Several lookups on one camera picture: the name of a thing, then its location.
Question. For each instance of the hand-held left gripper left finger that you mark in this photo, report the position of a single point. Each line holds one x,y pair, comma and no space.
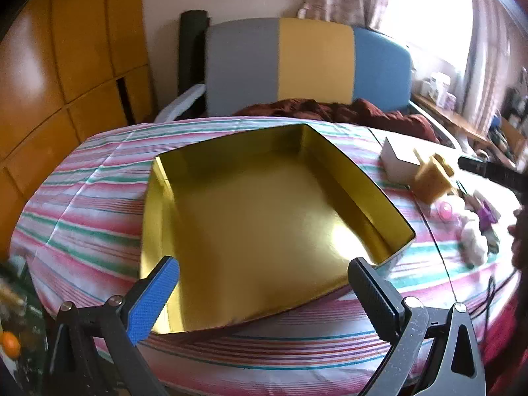
152,297

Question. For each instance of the wooden desk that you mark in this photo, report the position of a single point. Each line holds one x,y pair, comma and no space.
449,121

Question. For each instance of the yellow box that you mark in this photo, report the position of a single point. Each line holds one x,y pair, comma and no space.
431,179

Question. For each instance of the white box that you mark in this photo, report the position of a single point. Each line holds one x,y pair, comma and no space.
394,165

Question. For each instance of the white bed rail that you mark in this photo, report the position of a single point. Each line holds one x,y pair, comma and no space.
437,126
181,101

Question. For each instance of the wooden wardrobe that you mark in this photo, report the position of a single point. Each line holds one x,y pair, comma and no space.
62,70

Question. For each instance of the white containers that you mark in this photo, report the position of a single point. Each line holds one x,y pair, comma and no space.
439,88

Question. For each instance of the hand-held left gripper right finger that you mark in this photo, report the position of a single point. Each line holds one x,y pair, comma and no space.
373,297

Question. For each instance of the striped bedsheet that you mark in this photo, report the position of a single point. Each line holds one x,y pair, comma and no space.
95,198

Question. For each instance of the grey yellow blue chair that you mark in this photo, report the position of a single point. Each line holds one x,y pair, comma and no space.
313,62

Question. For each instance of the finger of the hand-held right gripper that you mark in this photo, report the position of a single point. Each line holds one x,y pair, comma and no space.
491,171

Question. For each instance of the dark red blanket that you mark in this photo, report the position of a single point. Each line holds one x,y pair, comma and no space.
371,113

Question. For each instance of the person's red clothing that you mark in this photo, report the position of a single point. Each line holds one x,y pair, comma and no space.
509,330

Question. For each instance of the orange fruit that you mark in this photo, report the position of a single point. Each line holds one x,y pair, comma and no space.
10,344

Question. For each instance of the gold tin box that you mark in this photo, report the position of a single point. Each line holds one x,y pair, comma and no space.
255,214

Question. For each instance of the pink round item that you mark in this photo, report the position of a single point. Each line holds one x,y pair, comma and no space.
445,208

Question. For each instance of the purple packet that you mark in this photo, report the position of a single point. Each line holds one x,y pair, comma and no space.
486,216

